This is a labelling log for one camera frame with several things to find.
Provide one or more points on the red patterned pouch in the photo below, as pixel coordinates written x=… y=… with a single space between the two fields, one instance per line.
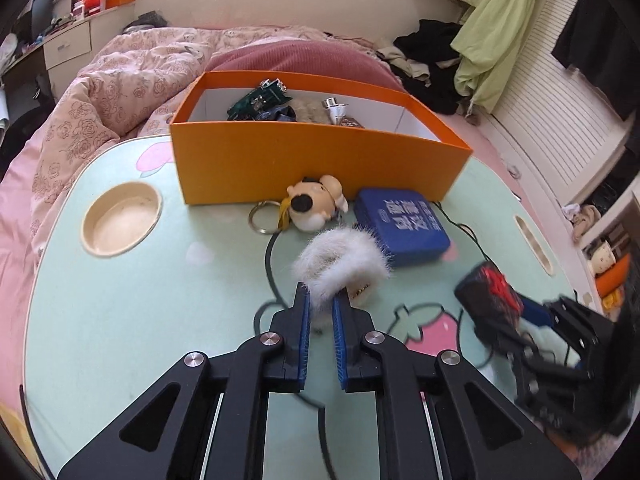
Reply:
x=487 y=295

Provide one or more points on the white shelf unit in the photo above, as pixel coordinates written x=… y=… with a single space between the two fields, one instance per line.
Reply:
x=625 y=220

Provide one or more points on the white slatted door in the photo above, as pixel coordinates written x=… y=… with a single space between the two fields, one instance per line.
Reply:
x=565 y=110

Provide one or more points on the green cartoon lap desktop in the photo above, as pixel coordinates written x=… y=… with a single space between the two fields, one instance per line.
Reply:
x=150 y=310

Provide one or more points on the blue zip pouch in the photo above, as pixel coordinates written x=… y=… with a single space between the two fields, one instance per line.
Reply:
x=400 y=225

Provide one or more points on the shiny silver packet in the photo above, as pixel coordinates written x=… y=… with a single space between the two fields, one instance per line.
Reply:
x=351 y=123

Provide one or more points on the small orange storage box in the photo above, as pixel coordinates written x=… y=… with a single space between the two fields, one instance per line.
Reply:
x=120 y=1

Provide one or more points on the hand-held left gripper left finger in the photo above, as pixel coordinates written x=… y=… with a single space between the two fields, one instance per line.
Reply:
x=302 y=340

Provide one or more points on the white drawer cabinet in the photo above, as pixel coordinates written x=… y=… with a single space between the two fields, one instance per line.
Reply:
x=67 y=47

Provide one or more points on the green curtain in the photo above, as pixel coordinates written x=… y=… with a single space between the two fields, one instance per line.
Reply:
x=500 y=35

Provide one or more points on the white fur hair clip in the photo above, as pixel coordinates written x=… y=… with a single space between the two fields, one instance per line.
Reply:
x=345 y=255

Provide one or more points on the black studded hair clip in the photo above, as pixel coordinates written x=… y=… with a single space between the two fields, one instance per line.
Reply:
x=255 y=102

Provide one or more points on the cream face mug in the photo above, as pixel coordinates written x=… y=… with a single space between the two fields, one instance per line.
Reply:
x=602 y=259

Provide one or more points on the pile of black clothes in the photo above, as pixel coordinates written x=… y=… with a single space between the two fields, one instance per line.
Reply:
x=430 y=35

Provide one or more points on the maroon pillow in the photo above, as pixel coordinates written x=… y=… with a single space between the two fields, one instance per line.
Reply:
x=310 y=57

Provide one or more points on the red container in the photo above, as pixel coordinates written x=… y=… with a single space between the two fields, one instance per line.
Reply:
x=91 y=1

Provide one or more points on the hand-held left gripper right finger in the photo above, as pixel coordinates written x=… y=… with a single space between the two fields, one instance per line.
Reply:
x=341 y=345

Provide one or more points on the beige garment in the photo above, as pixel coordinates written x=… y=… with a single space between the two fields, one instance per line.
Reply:
x=400 y=57

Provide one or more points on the black computer monitor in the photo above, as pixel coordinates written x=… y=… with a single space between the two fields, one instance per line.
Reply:
x=42 y=15

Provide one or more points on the grey folded clothes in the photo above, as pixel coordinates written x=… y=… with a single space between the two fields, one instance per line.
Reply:
x=145 y=21

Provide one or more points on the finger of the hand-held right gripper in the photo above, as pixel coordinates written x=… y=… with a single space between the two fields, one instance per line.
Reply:
x=525 y=370
x=537 y=312

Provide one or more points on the black hanging garment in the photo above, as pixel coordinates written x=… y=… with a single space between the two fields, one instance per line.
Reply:
x=600 y=45

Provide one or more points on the orange cardboard box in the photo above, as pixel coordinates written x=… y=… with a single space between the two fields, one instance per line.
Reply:
x=300 y=160

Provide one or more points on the black hair scrunchie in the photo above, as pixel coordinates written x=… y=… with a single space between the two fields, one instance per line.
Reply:
x=280 y=113

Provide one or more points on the beige clothes heap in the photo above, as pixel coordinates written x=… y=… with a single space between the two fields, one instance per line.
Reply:
x=585 y=222

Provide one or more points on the pink floral quilt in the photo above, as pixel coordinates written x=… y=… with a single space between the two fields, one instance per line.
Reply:
x=100 y=110

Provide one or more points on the orange bottle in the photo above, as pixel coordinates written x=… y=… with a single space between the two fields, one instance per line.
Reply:
x=615 y=275

